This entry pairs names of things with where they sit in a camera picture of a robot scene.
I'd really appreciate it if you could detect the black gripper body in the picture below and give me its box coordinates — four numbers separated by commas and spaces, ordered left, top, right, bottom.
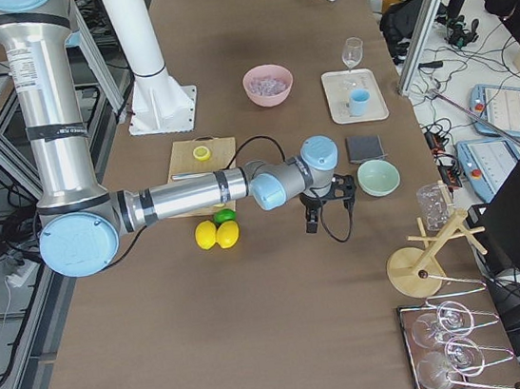
299, 174, 356, 218

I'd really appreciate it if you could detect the pink bowl of ice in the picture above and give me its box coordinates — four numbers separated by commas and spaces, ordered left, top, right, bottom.
242, 64, 294, 107

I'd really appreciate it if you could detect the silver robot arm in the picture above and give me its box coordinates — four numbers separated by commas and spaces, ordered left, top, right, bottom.
0, 0, 356, 277

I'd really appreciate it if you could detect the light blue cup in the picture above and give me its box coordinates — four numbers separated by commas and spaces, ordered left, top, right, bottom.
348, 88, 371, 117

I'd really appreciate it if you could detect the wooden cup tree stand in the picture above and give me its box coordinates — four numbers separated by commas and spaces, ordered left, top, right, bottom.
386, 205, 487, 299

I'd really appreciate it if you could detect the mint green bowl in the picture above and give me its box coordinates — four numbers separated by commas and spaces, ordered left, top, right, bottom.
356, 159, 401, 197

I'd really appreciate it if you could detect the yellow lemon right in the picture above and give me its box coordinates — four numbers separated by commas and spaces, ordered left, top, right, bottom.
216, 220, 240, 249

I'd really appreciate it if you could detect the yellow lemon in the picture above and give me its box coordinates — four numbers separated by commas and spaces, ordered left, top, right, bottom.
216, 220, 240, 249
194, 221, 218, 250

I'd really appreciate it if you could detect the green lime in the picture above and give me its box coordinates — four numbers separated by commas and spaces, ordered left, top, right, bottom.
213, 208, 237, 224

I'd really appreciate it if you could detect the clear glass on stand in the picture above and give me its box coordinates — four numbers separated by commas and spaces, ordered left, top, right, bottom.
416, 182, 453, 231

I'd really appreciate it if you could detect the beige serving tray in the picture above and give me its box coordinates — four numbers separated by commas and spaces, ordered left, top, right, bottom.
321, 68, 390, 125

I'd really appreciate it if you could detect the yellow lemon left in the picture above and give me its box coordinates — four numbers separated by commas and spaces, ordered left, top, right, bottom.
194, 221, 218, 250

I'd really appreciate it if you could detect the bamboo cutting board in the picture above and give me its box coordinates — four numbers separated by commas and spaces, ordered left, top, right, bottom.
158, 132, 246, 221

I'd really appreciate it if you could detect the clear wine glass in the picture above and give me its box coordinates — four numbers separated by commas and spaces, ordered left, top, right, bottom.
341, 37, 363, 70

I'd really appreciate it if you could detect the steel muddler black tip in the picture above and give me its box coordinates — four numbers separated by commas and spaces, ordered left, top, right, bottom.
170, 171, 211, 182

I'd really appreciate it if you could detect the blue teach pendant lower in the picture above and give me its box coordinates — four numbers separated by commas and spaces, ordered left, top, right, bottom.
455, 138, 520, 203

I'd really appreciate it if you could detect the blue teach pendant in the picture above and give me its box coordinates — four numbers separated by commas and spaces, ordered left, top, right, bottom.
455, 138, 520, 203
469, 84, 520, 138

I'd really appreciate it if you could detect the black wine glass rack tray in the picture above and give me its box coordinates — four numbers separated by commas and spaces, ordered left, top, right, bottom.
395, 296, 478, 389

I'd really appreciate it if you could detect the hanging wine glass upper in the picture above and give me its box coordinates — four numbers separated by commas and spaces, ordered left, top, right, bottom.
411, 301, 499, 349

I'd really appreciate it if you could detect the hanging wine glass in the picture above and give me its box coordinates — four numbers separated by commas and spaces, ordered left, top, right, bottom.
411, 301, 499, 349
412, 331, 520, 389

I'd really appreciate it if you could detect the blue teach pendant upper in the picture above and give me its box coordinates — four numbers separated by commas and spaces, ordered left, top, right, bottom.
469, 84, 520, 138

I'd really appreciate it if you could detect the hanging wine glass lower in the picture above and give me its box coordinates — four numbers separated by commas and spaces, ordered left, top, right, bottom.
412, 331, 520, 389

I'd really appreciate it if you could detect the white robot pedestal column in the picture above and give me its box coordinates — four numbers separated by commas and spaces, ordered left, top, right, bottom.
102, 0, 197, 136

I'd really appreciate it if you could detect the aluminium frame post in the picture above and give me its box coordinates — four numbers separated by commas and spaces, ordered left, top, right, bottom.
397, 0, 442, 97

